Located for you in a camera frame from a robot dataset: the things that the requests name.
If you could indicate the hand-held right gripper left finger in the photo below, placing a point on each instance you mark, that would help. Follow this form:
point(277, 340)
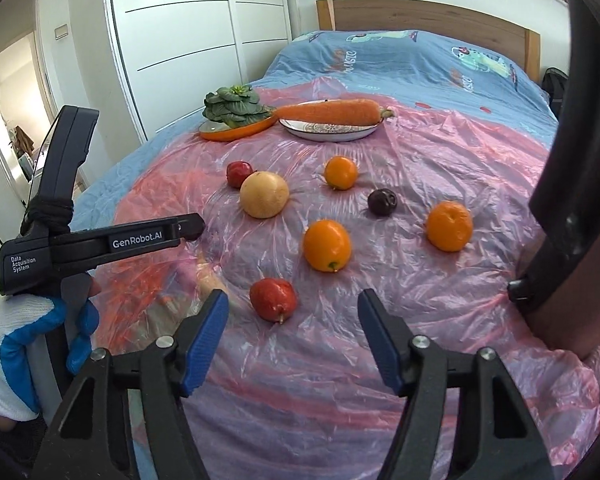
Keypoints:
point(205, 345)

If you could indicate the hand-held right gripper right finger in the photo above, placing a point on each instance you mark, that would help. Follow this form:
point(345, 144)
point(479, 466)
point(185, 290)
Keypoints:
point(380, 345)

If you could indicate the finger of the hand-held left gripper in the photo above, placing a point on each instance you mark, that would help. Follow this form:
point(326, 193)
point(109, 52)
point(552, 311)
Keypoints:
point(180, 230)

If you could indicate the yellow pear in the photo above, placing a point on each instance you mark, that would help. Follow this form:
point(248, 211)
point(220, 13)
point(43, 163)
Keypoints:
point(264, 195)

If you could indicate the orange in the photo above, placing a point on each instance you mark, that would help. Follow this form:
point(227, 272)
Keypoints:
point(326, 246)
point(449, 226)
point(341, 172)

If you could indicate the dark plum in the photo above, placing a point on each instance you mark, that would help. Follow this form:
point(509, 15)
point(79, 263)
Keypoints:
point(382, 202)

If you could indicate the person's left hand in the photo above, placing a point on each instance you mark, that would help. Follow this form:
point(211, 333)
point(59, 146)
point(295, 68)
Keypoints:
point(10, 350)

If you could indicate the small red apple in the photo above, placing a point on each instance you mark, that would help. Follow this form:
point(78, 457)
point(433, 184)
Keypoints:
point(239, 172)

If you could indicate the pink plastic sheet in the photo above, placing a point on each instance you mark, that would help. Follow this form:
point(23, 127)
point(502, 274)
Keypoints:
point(305, 410)

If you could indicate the orange plate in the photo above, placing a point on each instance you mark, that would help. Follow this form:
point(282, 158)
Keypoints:
point(230, 132)

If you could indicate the bok choy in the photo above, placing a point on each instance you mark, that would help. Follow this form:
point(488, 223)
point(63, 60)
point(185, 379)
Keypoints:
point(235, 105)

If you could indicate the patterned white plate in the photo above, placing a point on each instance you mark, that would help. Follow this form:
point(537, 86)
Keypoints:
point(325, 133)

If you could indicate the carrot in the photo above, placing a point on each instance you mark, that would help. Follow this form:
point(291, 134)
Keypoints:
point(330, 111)

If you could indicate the white wardrobe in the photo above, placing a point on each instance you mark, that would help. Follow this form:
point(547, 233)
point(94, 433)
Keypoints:
point(180, 35)

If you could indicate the blue printed blanket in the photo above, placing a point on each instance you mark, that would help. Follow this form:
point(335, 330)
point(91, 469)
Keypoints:
point(405, 60)

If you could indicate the black backpack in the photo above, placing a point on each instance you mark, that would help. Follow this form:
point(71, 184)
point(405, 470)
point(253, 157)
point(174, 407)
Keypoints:
point(555, 90)

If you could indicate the wooden headboard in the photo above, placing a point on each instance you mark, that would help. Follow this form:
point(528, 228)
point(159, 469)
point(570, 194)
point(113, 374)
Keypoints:
point(430, 17)

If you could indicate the white wall switch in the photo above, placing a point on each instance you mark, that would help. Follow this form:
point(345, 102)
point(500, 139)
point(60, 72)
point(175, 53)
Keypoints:
point(61, 31)

